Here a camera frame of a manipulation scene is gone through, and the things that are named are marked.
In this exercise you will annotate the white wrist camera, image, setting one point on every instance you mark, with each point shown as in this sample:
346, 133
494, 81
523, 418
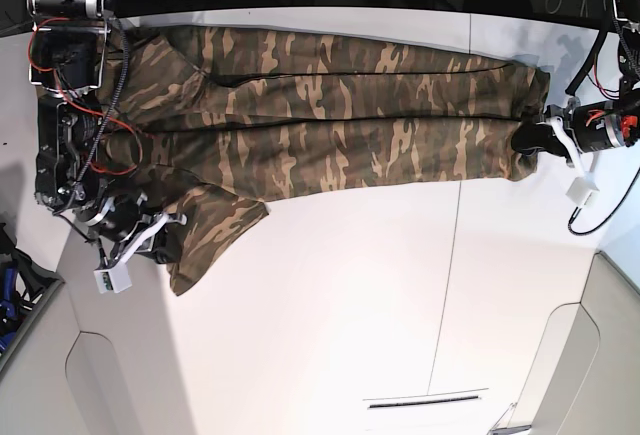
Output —
115, 279
582, 192

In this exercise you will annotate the white-black gripper, image left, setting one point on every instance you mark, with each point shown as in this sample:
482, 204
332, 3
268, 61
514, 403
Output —
124, 225

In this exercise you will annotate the white wrist camera, image right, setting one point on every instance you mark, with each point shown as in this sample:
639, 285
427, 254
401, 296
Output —
582, 192

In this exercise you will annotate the grey bin with blue items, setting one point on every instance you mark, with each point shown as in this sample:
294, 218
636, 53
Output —
27, 289

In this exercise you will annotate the white-black gripper, image right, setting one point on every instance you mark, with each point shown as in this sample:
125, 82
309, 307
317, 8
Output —
574, 130

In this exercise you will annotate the white wrist camera, image left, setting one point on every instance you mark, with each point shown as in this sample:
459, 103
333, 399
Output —
115, 279

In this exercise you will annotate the camouflage T-shirt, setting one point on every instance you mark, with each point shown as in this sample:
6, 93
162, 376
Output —
221, 121

